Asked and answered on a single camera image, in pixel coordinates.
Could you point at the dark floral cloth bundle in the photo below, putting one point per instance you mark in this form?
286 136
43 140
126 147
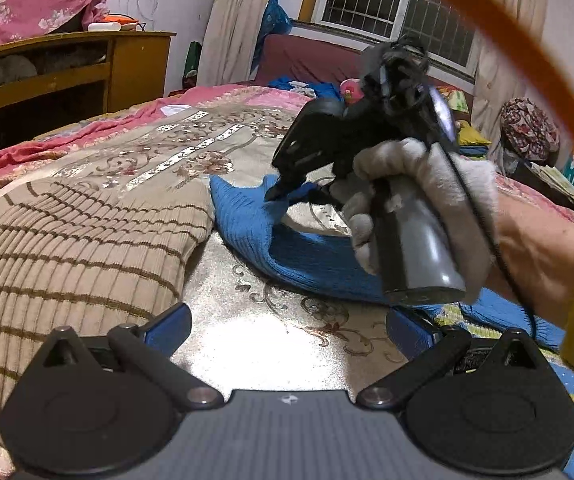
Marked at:
529 127

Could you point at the white and orange box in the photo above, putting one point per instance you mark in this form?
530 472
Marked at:
109 24

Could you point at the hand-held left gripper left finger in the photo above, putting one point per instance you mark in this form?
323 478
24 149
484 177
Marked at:
167 327

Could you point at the yellow folded cloth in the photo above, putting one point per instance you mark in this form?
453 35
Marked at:
473 135

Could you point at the pink floral pillow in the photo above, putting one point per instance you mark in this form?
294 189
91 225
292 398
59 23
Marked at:
352 91

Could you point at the person's right forearm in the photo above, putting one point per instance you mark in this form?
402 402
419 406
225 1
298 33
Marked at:
542 255

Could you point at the folded pale cloths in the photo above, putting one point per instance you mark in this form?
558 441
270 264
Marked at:
557 177

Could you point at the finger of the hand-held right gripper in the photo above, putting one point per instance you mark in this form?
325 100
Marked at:
279 191

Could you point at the blue crumpled clothes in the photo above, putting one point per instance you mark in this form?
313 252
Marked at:
304 87

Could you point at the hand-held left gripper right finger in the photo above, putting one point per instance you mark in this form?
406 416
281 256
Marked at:
407 332

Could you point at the blue knitted sweater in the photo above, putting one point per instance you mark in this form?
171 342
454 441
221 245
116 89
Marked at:
307 255

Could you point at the green bag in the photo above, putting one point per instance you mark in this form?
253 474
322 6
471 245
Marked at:
193 62

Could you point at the beige striped knitted sweater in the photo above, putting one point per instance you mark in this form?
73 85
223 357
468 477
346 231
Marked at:
67 260

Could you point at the wooden cabinet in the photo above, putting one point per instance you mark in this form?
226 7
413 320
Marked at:
132 70

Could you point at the silver floral bedspread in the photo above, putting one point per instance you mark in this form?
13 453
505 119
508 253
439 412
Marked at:
287 320

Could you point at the blue hanging cloth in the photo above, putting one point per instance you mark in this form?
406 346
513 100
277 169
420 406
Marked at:
273 25

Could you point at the person's right hand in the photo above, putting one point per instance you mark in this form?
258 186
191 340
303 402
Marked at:
467 195

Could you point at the white paper scrap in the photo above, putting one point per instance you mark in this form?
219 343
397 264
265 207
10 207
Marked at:
172 109

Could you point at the maroon sofa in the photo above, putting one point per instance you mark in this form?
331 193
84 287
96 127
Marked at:
317 57

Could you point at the beige curtain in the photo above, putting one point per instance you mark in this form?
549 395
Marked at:
512 35
239 15

